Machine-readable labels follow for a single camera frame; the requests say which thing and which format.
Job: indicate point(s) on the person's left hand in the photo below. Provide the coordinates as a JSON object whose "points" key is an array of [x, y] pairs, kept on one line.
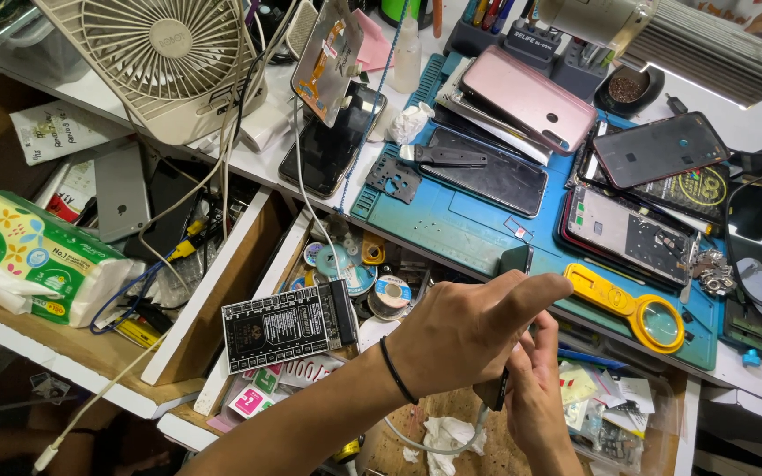
{"points": [[450, 337]]}

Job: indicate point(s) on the person's right hand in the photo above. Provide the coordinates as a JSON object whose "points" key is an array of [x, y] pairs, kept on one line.
{"points": [[540, 396]]}

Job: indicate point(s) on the person's left fingers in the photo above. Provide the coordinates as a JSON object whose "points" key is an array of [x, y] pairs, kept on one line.
{"points": [[533, 289]]}

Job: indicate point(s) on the person's right fingers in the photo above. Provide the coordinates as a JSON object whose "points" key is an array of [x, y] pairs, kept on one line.
{"points": [[543, 340]]}

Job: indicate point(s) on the dark smartphone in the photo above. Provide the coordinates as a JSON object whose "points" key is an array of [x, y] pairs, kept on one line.
{"points": [[492, 391]]}

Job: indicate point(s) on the yellow magnifying glass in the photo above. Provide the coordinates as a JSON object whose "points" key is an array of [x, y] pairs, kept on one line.
{"points": [[619, 301]]}

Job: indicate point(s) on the blue repair mat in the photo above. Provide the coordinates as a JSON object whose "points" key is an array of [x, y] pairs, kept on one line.
{"points": [[447, 231]]}

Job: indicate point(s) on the clear plastic box of parts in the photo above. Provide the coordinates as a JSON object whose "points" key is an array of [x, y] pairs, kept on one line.
{"points": [[619, 416]]}

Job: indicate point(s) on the opened phone with silver midframe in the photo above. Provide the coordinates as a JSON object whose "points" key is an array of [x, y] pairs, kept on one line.
{"points": [[626, 235]]}

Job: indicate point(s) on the black phone screen panel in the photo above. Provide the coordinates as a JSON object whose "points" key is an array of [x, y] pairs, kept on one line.
{"points": [[487, 178]]}

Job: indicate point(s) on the large crumpled white tissue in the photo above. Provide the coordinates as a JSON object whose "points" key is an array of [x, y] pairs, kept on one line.
{"points": [[444, 436]]}

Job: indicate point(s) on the black wristband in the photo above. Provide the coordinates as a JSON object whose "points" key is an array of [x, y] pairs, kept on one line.
{"points": [[397, 373]]}

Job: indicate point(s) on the pile of small metal parts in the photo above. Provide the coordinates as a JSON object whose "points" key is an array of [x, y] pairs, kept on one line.
{"points": [[712, 272]]}

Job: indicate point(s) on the wooden drawer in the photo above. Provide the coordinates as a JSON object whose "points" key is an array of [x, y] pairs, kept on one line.
{"points": [[90, 360], [381, 423]]}

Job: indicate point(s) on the blue and white discs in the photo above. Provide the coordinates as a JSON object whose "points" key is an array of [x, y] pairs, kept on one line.
{"points": [[344, 268]]}

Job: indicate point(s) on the black packet with yellow circle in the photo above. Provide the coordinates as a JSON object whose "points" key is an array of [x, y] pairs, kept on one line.
{"points": [[698, 192]]}

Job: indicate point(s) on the pink phone back cover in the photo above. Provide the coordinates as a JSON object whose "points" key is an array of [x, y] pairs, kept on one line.
{"points": [[526, 96]]}

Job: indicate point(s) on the small crumpled white tissue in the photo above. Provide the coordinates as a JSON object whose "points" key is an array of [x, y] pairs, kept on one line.
{"points": [[411, 124]]}

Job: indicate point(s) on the green circuit board jig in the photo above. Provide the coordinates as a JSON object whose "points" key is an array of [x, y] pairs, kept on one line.
{"points": [[755, 330]]}

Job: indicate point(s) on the black bowl with brown filings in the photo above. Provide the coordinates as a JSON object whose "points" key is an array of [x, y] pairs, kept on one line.
{"points": [[626, 89]]}

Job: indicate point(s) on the black phone with cracked glass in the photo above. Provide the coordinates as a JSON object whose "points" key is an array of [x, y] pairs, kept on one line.
{"points": [[761, 251]]}

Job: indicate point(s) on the grey tool holder with tools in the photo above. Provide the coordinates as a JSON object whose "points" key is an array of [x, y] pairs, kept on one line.
{"points": [[530, 43]]}

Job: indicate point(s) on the black smartphone with glossy screen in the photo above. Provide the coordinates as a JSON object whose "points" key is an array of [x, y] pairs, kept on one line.
{"points": [[321, 155]]}

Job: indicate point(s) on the black battery activation board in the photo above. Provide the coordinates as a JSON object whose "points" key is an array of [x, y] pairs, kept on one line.
{"points": [[285, 327]]}

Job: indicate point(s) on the white plastic bottle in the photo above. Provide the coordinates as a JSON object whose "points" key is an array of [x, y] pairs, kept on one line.
{"points": [[407, 59]]}

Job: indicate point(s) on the pink paper sheet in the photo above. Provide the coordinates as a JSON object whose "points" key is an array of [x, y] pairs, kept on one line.
{"points": [[376, 43]]}

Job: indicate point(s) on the silver desk lamp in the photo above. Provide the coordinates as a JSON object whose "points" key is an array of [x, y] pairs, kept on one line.
{"points": [[705, 49]]}

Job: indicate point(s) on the pink and green sticker cards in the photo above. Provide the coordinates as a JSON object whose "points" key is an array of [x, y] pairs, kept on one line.
{"points": [[252, 400]]}

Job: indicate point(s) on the phone display with orange flex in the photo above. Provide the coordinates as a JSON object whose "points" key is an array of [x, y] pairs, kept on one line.
{"points": [[328, 63]]}

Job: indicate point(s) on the green bottle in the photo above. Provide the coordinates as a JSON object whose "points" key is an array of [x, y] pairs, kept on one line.
{"points": [[397, 12]]}

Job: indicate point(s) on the black phone in drawer clutter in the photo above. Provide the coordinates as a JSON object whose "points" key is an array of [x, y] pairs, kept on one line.
{"points": [[169, 205]]}

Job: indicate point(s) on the grey smartphone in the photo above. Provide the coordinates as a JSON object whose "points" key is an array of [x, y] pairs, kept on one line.
{"points": [[121, 195]]}

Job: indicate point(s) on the beige desk fan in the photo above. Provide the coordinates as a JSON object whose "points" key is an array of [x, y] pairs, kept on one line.
{"points": [[163, 53]]}

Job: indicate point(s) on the white handwritten paper note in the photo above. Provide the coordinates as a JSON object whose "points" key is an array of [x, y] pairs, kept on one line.
{"points": [[57, 129]]}

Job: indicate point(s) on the green floral tissue pack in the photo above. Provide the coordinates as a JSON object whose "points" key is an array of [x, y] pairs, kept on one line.
{"points": [[30, 258]]}

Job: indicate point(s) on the black metal phone bracket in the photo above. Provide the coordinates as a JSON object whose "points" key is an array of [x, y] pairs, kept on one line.
{"points": [[391, 178]]}

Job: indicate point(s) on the dark phone with red frame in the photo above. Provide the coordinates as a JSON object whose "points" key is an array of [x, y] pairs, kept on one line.
{"points": [[659, 149]]}

